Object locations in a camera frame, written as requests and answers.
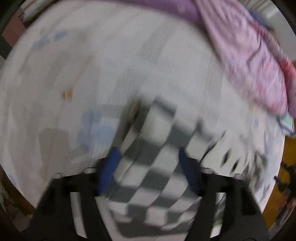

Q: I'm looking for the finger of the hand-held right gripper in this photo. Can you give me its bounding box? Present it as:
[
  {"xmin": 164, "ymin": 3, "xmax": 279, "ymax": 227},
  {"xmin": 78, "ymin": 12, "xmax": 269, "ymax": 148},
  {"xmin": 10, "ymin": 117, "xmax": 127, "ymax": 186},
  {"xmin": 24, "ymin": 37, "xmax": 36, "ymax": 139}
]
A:
[{"xmin": 274, "ymin": 161, "xmax": 294, "ymax": 193}]

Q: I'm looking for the wooden bed headboard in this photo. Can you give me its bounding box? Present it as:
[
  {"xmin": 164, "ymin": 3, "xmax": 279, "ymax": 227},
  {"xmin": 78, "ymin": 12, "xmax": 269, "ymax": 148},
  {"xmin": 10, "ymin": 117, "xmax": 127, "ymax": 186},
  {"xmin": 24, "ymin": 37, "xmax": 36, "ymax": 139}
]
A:
[{"xmin": 262, "ymin": 136, "xmax": 296, "ymax": 234}]

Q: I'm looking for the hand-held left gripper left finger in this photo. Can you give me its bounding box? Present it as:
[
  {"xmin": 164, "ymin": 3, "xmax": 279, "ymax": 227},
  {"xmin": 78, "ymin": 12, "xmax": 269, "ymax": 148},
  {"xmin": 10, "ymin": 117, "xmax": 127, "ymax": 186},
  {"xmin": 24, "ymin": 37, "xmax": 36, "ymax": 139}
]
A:
[{"xmin": 30, "ymin": 147, "xmax": 123, "ymax": 241}]

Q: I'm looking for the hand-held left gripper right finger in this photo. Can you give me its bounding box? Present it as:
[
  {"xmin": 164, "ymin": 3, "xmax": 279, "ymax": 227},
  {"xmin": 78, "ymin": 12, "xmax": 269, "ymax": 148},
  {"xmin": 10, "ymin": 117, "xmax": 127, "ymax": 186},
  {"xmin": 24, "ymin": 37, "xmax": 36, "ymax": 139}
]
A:
[{"xmin": 179, "ymin": 148, "xmax": 270, "ymax": 241}]

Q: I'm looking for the leaf print bed sheet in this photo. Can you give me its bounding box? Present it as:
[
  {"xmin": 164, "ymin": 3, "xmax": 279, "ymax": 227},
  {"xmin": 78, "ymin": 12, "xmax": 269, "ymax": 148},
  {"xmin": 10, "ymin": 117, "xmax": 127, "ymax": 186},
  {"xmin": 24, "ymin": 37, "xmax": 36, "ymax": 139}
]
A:
[{"xmin": 0, "ymin": 0, "xmax": 286, "ymax": 237}]

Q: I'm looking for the grey white checkered cardigan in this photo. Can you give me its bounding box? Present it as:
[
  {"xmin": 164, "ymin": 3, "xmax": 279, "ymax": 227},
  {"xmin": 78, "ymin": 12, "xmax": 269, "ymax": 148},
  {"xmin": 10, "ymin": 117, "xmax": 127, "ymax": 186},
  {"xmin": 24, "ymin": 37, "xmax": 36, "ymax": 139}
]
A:
[{"xmin": 109, "ymin": 97, "xmax": 264, "ymax": 239}]

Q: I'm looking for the teal striped pillow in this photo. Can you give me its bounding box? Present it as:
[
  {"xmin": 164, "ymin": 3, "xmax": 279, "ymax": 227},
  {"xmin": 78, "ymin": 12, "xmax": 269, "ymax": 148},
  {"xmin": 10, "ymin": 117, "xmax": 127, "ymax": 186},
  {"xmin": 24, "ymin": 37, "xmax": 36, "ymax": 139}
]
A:
[{"xmin": 277, "ymin": 113, "xmax": 296, "ymax": 137}]

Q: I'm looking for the purple pink floral quilt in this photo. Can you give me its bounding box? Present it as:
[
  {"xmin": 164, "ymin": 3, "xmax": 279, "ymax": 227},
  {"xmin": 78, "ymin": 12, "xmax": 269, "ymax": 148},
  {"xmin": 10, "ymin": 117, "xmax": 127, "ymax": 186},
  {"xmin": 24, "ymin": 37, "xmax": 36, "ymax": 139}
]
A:
[{"xmin": 116, "ymin": 0, "xmax": 296, "ymax": 116}]

